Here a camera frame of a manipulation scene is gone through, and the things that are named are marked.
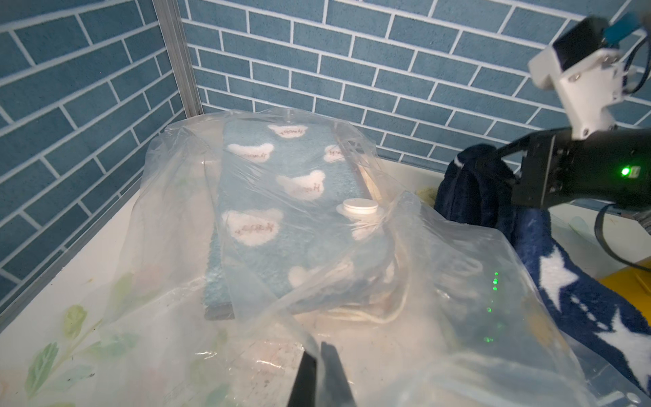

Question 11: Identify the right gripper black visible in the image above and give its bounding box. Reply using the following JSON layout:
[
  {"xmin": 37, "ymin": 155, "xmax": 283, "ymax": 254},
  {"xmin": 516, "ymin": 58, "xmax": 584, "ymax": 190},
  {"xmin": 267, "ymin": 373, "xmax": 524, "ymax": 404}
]
[{"xmin": 490, "ymin": 128, "xmax": 650, "ymax": 210}]

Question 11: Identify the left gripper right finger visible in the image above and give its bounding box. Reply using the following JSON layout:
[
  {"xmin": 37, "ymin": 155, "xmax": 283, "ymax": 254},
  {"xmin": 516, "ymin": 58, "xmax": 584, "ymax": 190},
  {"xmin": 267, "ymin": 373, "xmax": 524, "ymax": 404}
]
[{"xmin": 320, "ymin": 342, "xmax": 356, "ymax": 407}]

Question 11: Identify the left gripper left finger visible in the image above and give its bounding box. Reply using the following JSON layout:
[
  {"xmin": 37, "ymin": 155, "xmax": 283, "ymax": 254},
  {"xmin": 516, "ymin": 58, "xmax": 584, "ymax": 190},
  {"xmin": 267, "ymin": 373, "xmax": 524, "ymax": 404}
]
[{"xmin": 287, "ymin": 352, "xmax": 317, "ymax": 407}]

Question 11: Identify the navy blue star blanket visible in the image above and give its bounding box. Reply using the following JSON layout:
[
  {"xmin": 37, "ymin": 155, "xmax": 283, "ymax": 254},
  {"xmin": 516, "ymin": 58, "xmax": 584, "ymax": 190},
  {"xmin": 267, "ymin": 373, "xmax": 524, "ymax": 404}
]
[{"xmin": 434, "ymin": 144, "xmax": 650, "ymax": 393}]

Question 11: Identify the light blue bear blanket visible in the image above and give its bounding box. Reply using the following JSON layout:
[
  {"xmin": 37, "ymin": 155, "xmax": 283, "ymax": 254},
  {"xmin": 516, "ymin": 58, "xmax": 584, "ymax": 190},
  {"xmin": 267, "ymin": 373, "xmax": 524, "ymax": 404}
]
[{"xmin": 204, "ymin": 118, "xmax": 396, "ymax": 321}]

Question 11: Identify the clear plastic vacuum bag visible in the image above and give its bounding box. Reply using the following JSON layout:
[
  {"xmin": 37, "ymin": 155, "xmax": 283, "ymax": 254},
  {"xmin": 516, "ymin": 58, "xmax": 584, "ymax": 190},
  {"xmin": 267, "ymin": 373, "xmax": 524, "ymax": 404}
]
[{"xmin": 93, "ymin": 110, "xmax": 650, "ymax": 406}]

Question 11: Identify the yellow metal pen bucket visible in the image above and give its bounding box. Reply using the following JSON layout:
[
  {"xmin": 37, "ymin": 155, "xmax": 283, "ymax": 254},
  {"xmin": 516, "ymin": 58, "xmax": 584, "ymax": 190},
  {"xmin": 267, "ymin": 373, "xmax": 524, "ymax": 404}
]
[{"xmin": 599, "ymin": 266, "xmax": 651, "ymax": 323}]

